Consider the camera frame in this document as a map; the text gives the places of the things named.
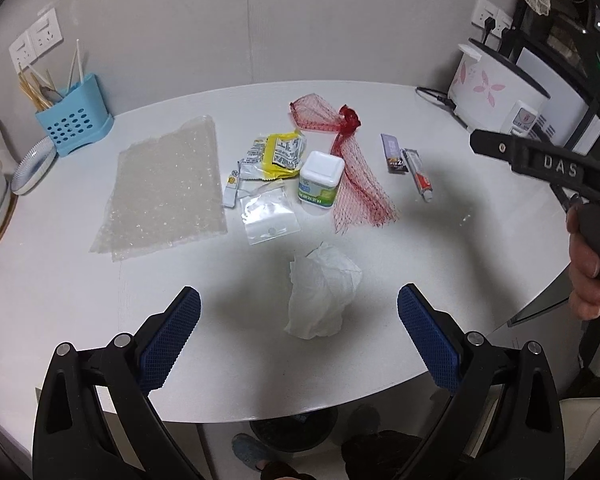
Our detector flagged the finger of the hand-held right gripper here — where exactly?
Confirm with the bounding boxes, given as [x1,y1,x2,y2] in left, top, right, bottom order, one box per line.
[469,129,518,165]

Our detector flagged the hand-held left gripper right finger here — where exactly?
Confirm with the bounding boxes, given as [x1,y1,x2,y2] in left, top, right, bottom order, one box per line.
[397,282,566,480]

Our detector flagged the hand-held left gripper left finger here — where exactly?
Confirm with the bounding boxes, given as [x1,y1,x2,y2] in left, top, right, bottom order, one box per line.
[32,286,206,480]

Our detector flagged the white tissue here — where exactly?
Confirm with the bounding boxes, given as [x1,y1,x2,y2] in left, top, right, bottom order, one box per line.
[285,241,363,338]

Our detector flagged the red mesh bag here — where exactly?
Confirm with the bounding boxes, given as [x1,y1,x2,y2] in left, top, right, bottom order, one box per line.
[289,93,399,235]

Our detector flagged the person's right hand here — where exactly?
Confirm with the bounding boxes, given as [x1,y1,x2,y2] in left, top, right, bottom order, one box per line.
[566,206,600,322]

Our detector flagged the white rice cooker pink flowers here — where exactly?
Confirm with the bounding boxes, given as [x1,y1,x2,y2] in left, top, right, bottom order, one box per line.
[447,38,552,136]

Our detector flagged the black framed white appliance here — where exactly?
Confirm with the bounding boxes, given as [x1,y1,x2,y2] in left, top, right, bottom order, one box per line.
[510,10,600,158]

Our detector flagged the small silver ointment tube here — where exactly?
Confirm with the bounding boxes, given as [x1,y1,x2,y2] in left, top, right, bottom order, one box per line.
[401,148,435,203]

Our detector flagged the small dark packet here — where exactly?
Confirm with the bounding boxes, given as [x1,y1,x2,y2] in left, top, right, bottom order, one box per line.
[380,133,407,175]

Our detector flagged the clear bubble wrap sheet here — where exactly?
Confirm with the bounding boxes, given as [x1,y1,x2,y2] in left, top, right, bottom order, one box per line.
[89,115,228,262]

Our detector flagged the blue slipper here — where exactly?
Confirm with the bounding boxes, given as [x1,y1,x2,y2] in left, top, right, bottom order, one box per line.
[231,433,277,472]

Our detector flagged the clear zip bag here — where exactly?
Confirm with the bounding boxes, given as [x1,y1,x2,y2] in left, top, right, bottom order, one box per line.
[238,182,301,247]

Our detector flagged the dark round bin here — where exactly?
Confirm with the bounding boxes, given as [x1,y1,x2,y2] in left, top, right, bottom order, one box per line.
[249,405,338,454]

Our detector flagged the small white yellow sachet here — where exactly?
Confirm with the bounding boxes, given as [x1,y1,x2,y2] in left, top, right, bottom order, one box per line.
[223,169,241,208]

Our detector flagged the white jar green label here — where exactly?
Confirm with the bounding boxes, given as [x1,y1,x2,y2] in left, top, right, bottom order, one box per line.
[297,150,345,208]

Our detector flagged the yellow snack wrapper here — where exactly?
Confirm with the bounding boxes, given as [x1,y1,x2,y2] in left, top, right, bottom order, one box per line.
[238,129,307,181]

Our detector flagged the blue utensil holder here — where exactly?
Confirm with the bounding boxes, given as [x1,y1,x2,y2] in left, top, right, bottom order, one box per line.
[35,73,115,157]

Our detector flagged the bundle of wooden chopsticks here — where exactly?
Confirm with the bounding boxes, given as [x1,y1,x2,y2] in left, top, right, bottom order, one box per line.
[17,38,87,111]

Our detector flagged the black power cable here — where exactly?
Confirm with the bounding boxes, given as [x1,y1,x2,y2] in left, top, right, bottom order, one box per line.
[415,86,457,110]

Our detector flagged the white wall socket with plug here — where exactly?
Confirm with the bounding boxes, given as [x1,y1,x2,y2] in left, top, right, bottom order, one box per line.
[471,0,514,43]

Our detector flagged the white wall socket pair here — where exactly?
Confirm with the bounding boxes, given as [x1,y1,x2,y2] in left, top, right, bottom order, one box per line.
[8,8,63,72]

